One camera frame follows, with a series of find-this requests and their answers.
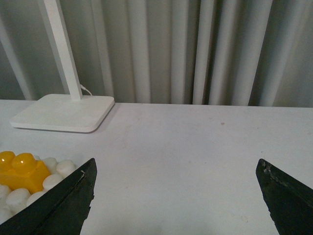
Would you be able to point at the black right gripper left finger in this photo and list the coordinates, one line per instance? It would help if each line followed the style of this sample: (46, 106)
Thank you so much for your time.
(60, 211)

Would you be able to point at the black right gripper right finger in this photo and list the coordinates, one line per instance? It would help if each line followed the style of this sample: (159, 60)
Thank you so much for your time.
(289, 202)

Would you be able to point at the yellow two-stud block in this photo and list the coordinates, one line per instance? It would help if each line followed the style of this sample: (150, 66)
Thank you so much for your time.
(22, 171)

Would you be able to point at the white desk lamp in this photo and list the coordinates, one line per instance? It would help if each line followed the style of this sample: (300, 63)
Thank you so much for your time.
(72, 112)

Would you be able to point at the grey pleated curtain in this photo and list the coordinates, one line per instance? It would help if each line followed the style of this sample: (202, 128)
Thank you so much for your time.
(207, 52)

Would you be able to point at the white studded base plate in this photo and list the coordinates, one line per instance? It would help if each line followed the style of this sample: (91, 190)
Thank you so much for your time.
(14, 201)

